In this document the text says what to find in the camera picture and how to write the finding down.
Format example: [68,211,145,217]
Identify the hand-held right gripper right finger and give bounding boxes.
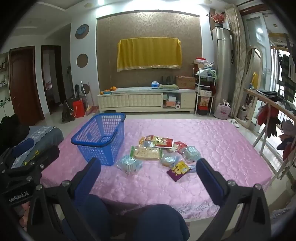
[196,158,272,241]

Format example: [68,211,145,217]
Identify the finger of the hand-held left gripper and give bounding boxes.
[0,138,34,167]
[0,145,60,193]

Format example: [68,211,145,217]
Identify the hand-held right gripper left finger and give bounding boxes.
[25,158,102,241]

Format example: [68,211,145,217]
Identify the purple yellow chip packet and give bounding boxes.
[166,160,192,182]

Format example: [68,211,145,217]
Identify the clear blue-print snack packet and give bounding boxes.
[160,153,182,168]
[116,155,143,175]
[180,146,201,162]

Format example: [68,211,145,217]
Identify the blue plastic basket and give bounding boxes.
[70,113,126,166]

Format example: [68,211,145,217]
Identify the small red snack packet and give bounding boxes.
[173,141,188,152]

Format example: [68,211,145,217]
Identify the red yellow snack packet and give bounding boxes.
[144,136,174,149]

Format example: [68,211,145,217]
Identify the green-edged cracker packet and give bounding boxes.
[130,146,162,161]

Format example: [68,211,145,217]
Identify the grey embroidered cushion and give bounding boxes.
[9,126,64,169]

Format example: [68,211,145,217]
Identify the black clothing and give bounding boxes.
[0,113,29,151]

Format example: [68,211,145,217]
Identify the pink quilted bed cover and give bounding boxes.
[39,117,273,220]

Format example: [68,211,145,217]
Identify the black bag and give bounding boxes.
[61,98,75,123]

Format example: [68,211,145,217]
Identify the red bag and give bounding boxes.
[72,98,85,118]

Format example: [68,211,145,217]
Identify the brown wooden door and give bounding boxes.
[9,46,45,126]

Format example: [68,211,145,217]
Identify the pink broom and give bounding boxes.
[85,81,99,116]

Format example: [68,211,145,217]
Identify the pink bag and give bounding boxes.
[213,100,232,120]

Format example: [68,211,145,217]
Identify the person's right leg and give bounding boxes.
[125,204,190,241]

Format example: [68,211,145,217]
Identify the mop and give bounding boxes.
[79,81,88,109]

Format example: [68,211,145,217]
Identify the white metal rack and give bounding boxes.
[194,62,218,116]

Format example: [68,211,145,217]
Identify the cream TV cabinet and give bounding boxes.
[97,86,197,114]

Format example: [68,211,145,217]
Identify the red cloth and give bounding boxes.
[257,103,280,137]

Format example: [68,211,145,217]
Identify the cardboard box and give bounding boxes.
[176,76,196,90]

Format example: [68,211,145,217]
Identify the wooden drying rack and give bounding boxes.
[243,88,296,183]

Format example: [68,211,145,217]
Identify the red white box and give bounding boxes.
[194,57,207,69]

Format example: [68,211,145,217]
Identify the silver standing air conditioner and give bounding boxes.
[212,27,234,109]

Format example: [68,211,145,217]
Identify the white framed standing mirror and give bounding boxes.
[240,46,266,128]

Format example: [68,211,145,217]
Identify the yellow cloth cover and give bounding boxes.
[116,37,182,72]

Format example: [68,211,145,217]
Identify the patterned curtain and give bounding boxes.
[224,5,249,118]

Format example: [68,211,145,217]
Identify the hanging clothes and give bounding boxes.
[279,52,296,98]

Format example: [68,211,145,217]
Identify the red flower vase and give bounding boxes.
[209,13,226,28]

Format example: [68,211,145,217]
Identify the wall shelf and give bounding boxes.
[0,52,11,109]

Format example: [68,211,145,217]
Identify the dark brown door frame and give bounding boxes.
[41,45,67,114]

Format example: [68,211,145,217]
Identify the round blue wall decor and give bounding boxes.
[75,24,90,37]

